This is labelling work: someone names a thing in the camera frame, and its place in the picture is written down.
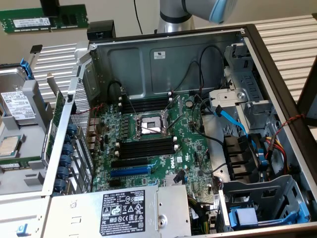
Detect dark brown panel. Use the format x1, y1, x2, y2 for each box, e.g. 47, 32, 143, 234
297, 56, 317, 127

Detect grey parts rack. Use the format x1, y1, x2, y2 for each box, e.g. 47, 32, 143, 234
0, 57, 54, 196

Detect thin black wire loop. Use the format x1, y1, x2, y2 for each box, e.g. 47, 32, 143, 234
199, 45, 226, 99

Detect long black expansion slot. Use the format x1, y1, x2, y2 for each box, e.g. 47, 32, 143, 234
110, 157, 149, 169

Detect blue push button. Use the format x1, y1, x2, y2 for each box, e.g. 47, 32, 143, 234
16, 223, 29, 238

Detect grey metal drive cage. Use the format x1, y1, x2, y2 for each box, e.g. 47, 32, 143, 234
235, 100, 279, 132

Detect blue SATA wire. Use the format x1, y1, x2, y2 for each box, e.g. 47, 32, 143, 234
214, 105, 268, 167

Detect black plastic fan shroud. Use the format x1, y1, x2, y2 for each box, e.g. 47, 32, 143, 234
222, 133, 260, 183

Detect yellow red power wires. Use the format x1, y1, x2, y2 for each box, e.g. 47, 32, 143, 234
264, 135, 290, 176

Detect thin red wire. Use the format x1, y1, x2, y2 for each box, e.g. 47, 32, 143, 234
74, 103, 105, 116

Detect green Dell motherboard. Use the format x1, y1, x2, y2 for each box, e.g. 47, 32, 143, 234
90, 93, 221, 199

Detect silver CPU chip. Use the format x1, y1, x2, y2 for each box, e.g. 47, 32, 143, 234
0, 135, 22, 157

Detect black camera cable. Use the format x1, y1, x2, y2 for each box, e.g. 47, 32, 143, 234
133, 0, 144, 35

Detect silver chipset heatsink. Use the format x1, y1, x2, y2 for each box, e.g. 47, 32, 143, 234
163, 173, 186, 187

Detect blue disk caddy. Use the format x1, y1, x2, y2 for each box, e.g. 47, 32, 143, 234
229, 202, 310, 230

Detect silver hard disk white label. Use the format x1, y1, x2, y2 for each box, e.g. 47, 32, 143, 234
0, 67, 39, 126

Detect black RAM slot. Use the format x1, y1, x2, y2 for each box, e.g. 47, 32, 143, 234
118, 144, 177, 156
118, 137, 177, 147
118, 148, 177, 160
118, 140, 177, 152
121, 97, 172, 105
121, 100, 172, 108
121, 103, 172, 111

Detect grey wire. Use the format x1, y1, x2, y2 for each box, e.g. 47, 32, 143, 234
199, 152, 227, 175

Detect black box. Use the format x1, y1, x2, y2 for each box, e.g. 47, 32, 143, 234
86, 21, 116, 42

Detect black yellow wire bundle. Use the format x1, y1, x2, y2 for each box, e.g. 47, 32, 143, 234
188, 195, 216, 235

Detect thin metal locking lever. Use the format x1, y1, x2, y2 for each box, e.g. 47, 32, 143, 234
123, 92, 138, 117
166, 113, 184, 131

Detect green RAM stick white label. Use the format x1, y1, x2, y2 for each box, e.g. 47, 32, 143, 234
0, 158, 32, 172
0, 7, 89, 34

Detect open grey PC case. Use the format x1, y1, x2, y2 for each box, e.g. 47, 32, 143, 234
0, 23, 317, 238

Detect silver CPU socket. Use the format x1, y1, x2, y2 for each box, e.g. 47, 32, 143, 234
132, 109, 174, 143

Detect red black twisted wire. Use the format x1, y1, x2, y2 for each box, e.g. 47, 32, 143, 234
266, 114, 306, 159

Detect grey power supply black label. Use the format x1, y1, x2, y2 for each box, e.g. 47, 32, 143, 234
43, 184, 193, 238

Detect black angled wire plug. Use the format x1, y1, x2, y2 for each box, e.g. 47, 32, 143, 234
173, 170, 187, 184

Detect green graphics card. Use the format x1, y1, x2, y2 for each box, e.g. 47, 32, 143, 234
44, 71, 67, 162

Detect silver metal bracket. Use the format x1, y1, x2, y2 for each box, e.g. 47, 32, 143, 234
209, 88, 248, 115

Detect grey optical drive cage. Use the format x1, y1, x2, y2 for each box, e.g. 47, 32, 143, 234
223, 42, 264, 101

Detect thick black wire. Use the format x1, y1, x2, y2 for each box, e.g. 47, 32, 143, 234
191, 93, 225, 149

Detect blue expansion slot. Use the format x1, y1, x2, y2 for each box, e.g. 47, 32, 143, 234
110, 165, 152, 178

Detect blue disk latch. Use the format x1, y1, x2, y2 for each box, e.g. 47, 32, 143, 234
20, 58, 35, 80

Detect grey metal disk bay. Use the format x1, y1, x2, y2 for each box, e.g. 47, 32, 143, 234
217, 175, 312, 233

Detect short black wire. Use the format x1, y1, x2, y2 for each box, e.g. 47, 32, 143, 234
107, 81, 124, 100

